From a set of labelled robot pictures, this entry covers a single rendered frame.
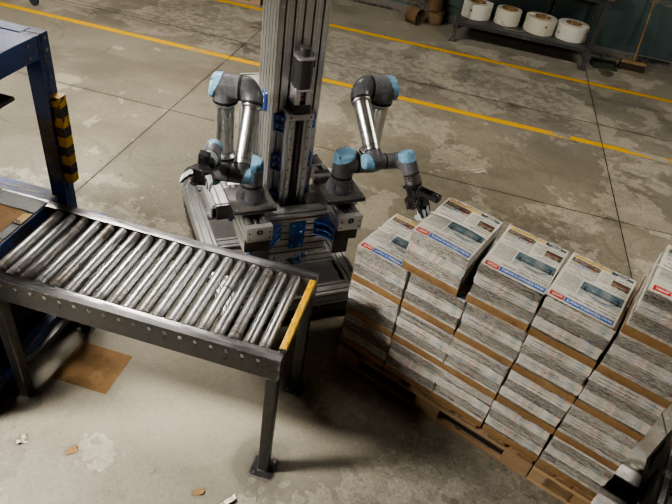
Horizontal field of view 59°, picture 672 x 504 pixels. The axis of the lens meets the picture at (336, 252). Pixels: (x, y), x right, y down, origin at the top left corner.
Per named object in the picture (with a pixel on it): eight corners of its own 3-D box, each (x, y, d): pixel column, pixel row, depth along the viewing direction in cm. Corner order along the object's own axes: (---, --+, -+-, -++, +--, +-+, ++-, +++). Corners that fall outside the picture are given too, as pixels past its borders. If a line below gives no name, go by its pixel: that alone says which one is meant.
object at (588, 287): (572, 252, 263) (573, 250, 262) (636, 282, 252) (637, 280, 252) (544, 294, 238) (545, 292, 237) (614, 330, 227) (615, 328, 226)
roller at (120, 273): (156, 243, 277) (155, 234, 274) (100, 310, 241) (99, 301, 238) (146, 240, 278) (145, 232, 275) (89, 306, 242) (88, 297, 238)
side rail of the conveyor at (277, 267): (316, 292, 277) (319, 273, 269) (313, 299, 272) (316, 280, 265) (55, 219, 291) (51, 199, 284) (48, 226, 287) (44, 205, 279)
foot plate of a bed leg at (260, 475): (282, 458, 284) (282, 457, 283) (272, 484, 273) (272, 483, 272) (255, 450, 285) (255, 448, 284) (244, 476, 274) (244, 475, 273)
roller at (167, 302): (208, 257, 274) (208, 249, 271) (160, 327, 238) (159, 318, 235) (198, 254, 275) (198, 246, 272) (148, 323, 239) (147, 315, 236)
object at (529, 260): (509, 225, 273) (510, 223, 272) (569, 252, 263) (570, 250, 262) (479, 264, 248) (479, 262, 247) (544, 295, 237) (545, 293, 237)
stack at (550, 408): (370, 320, 363) (397, 210, 310) (550, 427, 319) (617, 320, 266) (333, 357, 336) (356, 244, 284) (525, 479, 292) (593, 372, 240)
